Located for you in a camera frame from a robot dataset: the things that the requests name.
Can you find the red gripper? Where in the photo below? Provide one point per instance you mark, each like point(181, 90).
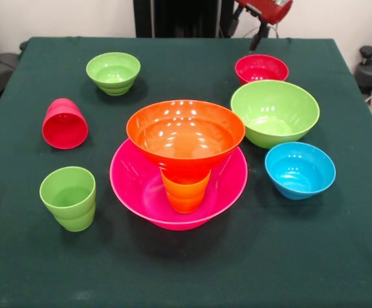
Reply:
point(269, 11)

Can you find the small red bowl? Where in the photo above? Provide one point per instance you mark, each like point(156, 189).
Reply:
point(261, 69)

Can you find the large orange bowl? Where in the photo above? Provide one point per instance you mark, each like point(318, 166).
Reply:
point(186, 138)

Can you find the orange cup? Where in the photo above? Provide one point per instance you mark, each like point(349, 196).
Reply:
point(185, 195)

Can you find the large pink bowl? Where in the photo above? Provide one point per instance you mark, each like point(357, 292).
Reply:
point(134, 189)

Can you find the red cup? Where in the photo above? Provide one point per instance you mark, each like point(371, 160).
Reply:
point(64, 130)

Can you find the large green bowl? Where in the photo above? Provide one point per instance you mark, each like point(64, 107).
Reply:
point(272, 109)

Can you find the small green bowl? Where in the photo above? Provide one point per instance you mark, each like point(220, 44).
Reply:
point(113, 72)

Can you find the small blue bowl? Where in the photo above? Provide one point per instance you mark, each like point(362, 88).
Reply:
point(298, 173)

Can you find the dark green tablecloth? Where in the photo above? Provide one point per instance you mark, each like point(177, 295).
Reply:
point(186, 263)

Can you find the green cup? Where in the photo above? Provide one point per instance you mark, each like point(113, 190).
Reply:
point(67, 199)

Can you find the black office chair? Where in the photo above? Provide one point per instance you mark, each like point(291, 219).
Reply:
point(0, 69)

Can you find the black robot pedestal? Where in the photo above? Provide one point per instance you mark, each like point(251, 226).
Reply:
point(186, 16)

